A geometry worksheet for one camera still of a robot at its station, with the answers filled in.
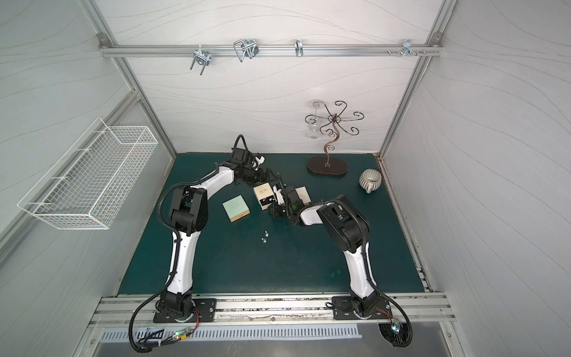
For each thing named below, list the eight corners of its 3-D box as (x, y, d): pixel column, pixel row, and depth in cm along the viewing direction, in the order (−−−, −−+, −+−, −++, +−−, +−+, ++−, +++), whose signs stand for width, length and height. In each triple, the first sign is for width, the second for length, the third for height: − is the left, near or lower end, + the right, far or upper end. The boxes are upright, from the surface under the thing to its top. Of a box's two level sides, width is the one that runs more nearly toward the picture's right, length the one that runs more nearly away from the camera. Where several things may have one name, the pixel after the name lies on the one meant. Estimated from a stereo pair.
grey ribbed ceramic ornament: (361, 196, 106) (365, 187, 100) (357, 177, 113) (360, 168, 108) (380, 196, 106) (385, 187, 100) (374, 177, 113) (378, 168, 108)
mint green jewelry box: (232, 224, 97) (229, 218, 93) (224, 210, 102) (221, 204, 98) (251, 213, 101) (250, 207, 97) (243, 200, 105) (241, 194, 101)
